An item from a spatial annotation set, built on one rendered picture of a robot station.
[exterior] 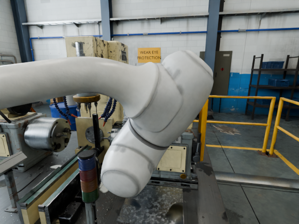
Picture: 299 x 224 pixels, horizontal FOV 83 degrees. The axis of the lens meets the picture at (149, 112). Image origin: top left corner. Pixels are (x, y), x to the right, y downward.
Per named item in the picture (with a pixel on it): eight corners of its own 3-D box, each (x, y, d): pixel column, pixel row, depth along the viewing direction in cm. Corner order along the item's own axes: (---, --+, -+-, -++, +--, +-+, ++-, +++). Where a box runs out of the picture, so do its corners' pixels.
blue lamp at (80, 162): (84, 161, 66) (83, 150, 65) (98, 162, 66) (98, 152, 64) (75, 170, 61) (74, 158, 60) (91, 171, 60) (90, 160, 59)
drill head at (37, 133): (37, 141, 145) (32, 112, 139) (77, 143, 140) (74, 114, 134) (10, 155, 121) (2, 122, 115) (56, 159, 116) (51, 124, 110)
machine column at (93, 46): (98, 137, 181) (90, 41, 157) (131, 139, 176) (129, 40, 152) (66, 166, 129) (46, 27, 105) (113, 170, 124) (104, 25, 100)
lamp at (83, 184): (86, 181, 69) (85, 171, 68) (100, 182, 68) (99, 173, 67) (78, 191, 63) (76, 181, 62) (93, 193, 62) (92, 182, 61)
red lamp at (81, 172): (85, 171, 68) (84, 161, 66) (99, 173, 67) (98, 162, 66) (76, 181, 62) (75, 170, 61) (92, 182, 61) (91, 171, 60)
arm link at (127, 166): (145, 164, 46) (173, 129, 41) (131, 218, 32) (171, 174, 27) (111, 143, 45) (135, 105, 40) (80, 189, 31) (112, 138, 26)
